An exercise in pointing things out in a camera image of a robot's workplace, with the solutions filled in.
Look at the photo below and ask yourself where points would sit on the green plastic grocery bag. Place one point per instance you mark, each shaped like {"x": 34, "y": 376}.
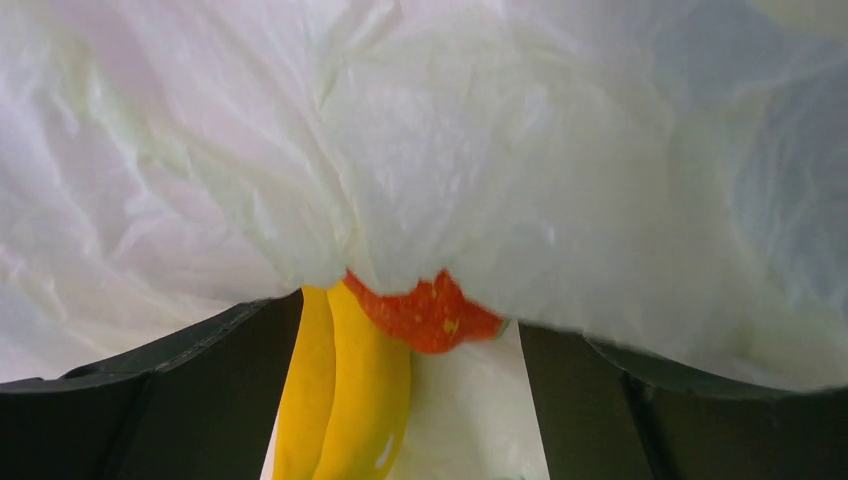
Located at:
{"x": 668, "y": 176}

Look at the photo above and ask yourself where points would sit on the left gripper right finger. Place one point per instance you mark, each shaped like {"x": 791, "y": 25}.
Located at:
{"x": 609, "y": 413}

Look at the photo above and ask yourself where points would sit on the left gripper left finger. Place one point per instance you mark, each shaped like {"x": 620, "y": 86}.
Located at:
{"x": 199, "y": 403}

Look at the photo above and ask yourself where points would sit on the yellow banana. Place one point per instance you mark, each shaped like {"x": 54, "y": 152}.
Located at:
{"x": 346, "y": 399}

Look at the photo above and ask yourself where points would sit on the orange fruit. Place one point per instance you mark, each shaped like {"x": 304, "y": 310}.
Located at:
{"x": 432, "y": 318}

